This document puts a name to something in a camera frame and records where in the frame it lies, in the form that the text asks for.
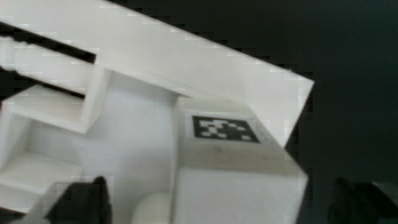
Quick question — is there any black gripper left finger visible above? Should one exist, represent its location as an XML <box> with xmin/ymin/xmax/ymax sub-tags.
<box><xmin>44</xmin><ymin>176</ymin><xmax>112</xmax><ymax>224</ymax></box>

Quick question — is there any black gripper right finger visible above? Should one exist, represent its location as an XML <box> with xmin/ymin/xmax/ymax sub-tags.
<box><xmin>327</xmin><ymin>178</ymin><xmax>398</xmax><ymax>224</ymax></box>

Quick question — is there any white chair seat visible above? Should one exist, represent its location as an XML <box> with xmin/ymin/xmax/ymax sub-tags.
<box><xmin>0</xmin><ymin>36</ymin><xmax>176</xmax><ymax>224</ymax></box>

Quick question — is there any white chair leg with tag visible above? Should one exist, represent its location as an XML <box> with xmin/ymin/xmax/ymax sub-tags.
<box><xmin>172</xmin><ymin>97</ymin><xmax>307</xmax><ymax>224</ymax></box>

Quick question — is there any white obstacle fence wall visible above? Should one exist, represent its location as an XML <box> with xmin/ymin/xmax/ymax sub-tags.
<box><xmin>0</xmin><ymin>0</ymin><xmax>314</xmax><ymax>143</ymax></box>

